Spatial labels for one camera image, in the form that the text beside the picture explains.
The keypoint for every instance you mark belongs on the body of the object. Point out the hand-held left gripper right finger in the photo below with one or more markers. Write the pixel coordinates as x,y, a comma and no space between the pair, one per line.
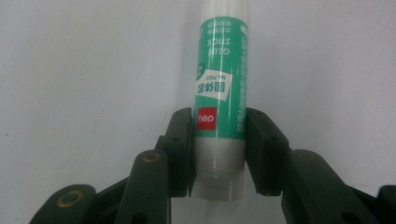
267,155

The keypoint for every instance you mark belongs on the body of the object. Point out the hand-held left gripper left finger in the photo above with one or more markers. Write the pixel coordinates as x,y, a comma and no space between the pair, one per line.
180,155

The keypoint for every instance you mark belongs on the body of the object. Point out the green and white glue stick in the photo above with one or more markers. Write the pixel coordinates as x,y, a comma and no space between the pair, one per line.
218,93

